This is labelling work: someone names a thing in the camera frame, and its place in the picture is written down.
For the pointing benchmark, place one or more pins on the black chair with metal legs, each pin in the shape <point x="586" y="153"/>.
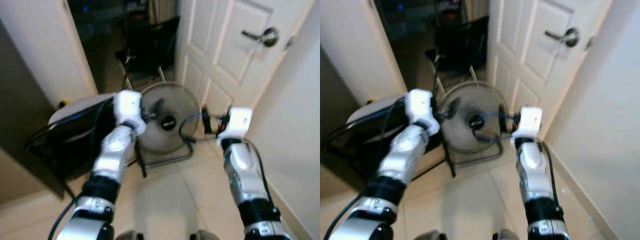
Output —
<point x="150" y="50"/>
<point x="460" y="45"/>

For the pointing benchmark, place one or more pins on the grey robot leg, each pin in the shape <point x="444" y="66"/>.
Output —
<point x="430" y="236"/>
<point x="506" y="236"/>
<point x="205" y="236"/>
<point x="130" y="236"/>

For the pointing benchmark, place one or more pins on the grey wardrobe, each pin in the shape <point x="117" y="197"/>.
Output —
<point x="20" y="100"/>
<point x="335" y="100"/>

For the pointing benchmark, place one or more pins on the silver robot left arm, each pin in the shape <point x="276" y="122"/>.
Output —
<point x="112" y="155"/>
<point x="405" y="155"/>

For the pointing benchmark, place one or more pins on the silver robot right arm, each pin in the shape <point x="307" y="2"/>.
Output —
<point x="532" y="165"/>
<point x="240" y="165"/>

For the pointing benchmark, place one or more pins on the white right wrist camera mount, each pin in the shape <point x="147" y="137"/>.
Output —
<point x="531" y="120"/>
<point x="239" y="120"/>

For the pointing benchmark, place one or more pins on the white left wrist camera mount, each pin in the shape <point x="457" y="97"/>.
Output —
<point x="127" y="105"/>
<point x="419" y="105"/>

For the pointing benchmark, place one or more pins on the grey robot left leg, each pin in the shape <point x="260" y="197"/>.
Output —
<point x="130" y="236"/>
<point x="430" y="236"/>

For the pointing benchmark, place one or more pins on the white panelled door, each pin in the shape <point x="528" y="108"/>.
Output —
<point x="545" y="75"/>
<point x="235" y="50"/>

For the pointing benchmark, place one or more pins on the grey robot right leg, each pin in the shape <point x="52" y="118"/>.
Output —
<point x="205" y="236"/>
<point x="506" y="236"/>

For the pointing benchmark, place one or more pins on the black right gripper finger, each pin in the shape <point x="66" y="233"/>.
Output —
<point x="502" y="112"/>
<point x="205" y="114"/>

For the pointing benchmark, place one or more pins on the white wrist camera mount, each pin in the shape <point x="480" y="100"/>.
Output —
<point x="419" y="105"/>
<point x="127" y="105"/>
<point x="531" y="120"/>
<point x="239" y="120"/>

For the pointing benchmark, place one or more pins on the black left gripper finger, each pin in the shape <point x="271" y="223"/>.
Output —
<point x="454" y="106"/>
<point x="159" y="106"/>

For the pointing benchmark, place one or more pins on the white round basin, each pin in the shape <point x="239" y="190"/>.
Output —
<point x="70" y="112"/>

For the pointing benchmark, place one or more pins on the grey floor fan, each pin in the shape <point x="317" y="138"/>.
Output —
<point x="175" y="100"/>
<point x="470" y="142"/>

